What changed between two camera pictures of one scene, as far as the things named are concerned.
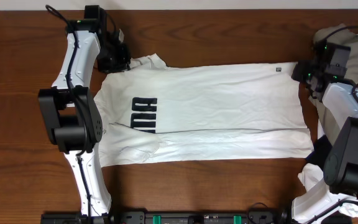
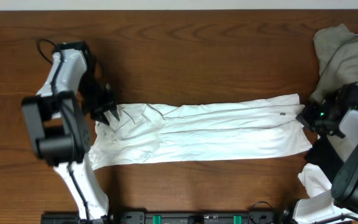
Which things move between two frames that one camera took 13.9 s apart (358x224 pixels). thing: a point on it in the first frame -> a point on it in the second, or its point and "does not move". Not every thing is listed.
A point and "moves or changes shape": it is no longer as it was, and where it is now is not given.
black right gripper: x=301 y=73 -> x=308 y=115
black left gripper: x=115 y=62 -> x=103 y=107
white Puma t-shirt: x=154 y=111 moves or changes shape
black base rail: x=174 y=216 does not move
